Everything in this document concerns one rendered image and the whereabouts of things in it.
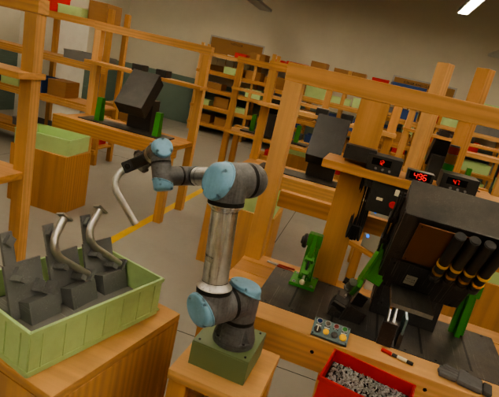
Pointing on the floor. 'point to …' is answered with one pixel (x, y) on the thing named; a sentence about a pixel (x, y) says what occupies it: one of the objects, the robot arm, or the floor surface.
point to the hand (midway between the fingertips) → (136, 165)
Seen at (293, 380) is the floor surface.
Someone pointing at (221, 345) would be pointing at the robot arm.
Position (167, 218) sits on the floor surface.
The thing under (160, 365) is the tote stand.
